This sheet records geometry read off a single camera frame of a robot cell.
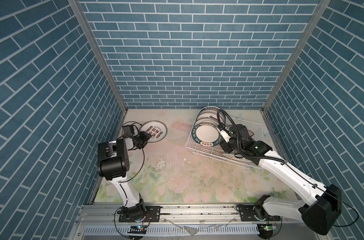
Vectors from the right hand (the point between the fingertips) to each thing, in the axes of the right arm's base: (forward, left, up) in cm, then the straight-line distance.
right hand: (224, 135), depth 80 cm
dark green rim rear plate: (+23, +8, -3) cm, 24 cm away
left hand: (+8, +47, -16) cm, 50 cm away
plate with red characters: (+16, +44, -20) cm, 50 cm away
